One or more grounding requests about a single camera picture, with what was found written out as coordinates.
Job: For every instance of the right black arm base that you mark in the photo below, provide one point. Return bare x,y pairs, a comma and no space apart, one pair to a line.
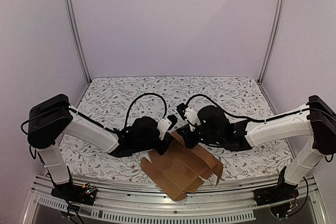
280,192

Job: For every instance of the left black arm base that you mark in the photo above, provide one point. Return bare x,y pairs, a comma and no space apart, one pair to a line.
69,192

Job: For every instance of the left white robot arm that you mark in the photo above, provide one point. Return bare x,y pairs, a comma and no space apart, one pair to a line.
56,116

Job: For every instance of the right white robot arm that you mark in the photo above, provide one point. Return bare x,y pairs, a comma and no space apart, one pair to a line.
313,119

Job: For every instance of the left aluminium frame post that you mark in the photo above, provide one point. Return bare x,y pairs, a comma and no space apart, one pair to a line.
77,40

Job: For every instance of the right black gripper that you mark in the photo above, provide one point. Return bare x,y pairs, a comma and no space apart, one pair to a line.
190,138

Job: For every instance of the aluminium frame post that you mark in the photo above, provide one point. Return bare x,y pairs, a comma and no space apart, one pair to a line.
271,41
77,40

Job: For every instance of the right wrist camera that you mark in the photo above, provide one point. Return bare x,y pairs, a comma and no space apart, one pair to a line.
189,115

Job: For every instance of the right aluminium frame post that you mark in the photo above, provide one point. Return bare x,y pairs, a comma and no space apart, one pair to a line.
271,41

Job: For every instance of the aluminium front rail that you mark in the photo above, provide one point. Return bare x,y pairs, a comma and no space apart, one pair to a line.
132,202

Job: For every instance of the brown cardboard paper box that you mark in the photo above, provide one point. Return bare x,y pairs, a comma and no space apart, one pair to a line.
181,170

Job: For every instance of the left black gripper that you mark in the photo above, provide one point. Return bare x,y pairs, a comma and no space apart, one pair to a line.
161,150

